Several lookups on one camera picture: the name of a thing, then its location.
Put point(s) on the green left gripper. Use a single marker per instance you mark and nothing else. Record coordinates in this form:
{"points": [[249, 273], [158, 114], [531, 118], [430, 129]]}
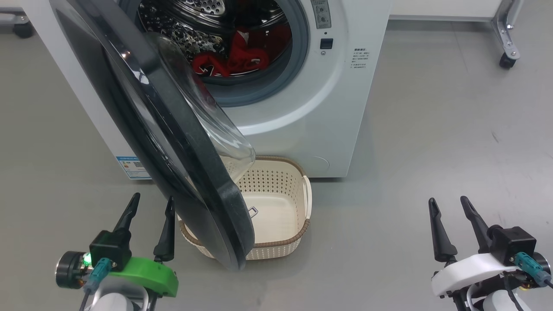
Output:
{"points": [[147, 274]]}

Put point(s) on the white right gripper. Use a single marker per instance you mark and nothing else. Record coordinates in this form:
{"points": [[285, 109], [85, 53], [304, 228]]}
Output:
{"points": [[458, 272]]}

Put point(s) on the dark round washer door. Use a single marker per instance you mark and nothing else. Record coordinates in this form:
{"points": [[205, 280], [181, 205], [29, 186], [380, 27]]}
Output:
{"points": [[203, 185]]}

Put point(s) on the red jersey with numbers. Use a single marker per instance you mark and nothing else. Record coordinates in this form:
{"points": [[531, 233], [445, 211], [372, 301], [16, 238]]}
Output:
{"points": [[242, 60]]}

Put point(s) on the plain red shorts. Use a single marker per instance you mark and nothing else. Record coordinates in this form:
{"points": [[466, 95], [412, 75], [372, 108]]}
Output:
{"points": [[278, 43]]}

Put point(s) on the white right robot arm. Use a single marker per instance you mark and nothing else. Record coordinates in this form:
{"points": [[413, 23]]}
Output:
{"points": [[497, 302]]}

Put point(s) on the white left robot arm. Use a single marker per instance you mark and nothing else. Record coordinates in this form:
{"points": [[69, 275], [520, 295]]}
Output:
{"points": [[116, 302]]}

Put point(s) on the cream perforated laundry basket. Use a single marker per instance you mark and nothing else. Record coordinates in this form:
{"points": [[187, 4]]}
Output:
{"points": [[276, 207]]}

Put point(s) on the grey rubber door gasket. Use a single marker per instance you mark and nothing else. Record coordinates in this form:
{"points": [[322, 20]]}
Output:
{"points": [[259, 93]]}

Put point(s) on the white front-load washing machine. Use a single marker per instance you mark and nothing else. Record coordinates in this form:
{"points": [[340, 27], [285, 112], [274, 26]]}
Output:
{"points": [[337, 108]]}

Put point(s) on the stainless steel washing machine drum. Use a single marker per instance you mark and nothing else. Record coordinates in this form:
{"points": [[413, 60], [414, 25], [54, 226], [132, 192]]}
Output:
{"points": [[181, 34]]}

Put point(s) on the black door latch socket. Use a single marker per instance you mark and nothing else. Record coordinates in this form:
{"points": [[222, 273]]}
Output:
{"points": [[326, 43]]}

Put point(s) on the blue energy label sticker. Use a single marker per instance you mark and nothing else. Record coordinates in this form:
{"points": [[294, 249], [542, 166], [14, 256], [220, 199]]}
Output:
{"points": [[131, 167]]}

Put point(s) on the small printed text label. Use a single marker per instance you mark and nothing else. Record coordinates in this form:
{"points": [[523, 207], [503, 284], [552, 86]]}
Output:
{"points": [[360, 58]]}

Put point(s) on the white partition panel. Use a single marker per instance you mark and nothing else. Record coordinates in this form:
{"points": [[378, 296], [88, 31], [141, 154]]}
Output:
{"points": [[440, 8]]}

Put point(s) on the grey warning sticker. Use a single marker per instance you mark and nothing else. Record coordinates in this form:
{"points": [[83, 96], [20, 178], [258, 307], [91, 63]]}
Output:
{"points": [[321, 15]]}

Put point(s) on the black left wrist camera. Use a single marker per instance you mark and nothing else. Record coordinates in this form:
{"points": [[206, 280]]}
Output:
{"points": [[110, 248]]}

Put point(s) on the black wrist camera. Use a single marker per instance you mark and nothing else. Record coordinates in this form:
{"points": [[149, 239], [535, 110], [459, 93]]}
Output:
{"points": [[512, 242], [110, 248]]}

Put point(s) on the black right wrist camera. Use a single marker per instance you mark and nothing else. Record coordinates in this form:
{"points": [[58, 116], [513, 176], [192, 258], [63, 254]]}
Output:
{"points": [[512, 242]]}

